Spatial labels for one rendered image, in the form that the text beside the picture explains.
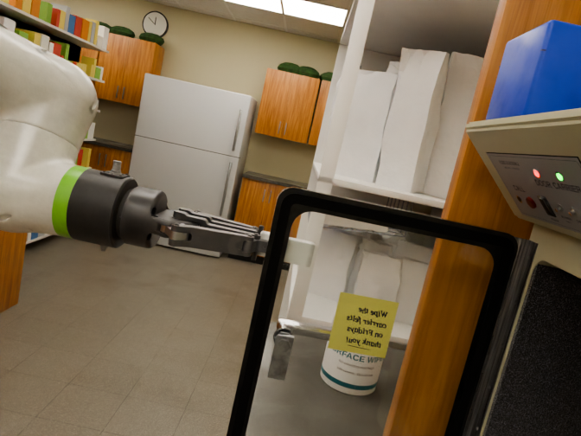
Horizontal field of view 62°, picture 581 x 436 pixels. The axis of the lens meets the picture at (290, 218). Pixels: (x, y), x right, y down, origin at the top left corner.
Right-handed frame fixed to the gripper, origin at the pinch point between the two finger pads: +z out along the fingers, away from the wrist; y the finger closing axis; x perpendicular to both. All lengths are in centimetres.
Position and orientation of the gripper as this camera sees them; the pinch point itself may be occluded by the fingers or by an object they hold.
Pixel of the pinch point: (285, 248)
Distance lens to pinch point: 61.4
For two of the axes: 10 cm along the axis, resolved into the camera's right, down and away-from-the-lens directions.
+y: 0.3, -1.5, 9.9
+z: 9.8, 2.2, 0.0
